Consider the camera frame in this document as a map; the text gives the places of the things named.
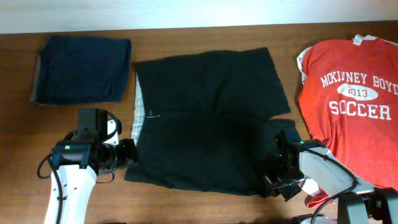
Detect black shorts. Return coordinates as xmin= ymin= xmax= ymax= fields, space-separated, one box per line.
xmin=124 ymin=47 xmax=295 ymax=197

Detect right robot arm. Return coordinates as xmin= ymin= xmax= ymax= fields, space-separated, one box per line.
xmin=263 ymin=129 xmax=397 ymax=223

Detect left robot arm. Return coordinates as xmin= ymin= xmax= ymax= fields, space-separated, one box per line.
xmin=44 ymin=138 xmax=139 ymax=223

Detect folded navy blue garment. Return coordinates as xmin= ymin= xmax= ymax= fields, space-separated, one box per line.
xmin=29 ymin=35 xmax=132 ymax=105

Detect red soccer t-shirt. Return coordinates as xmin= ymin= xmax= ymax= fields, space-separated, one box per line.
xmin=296 ymin=33 xmax=398 ymax=209

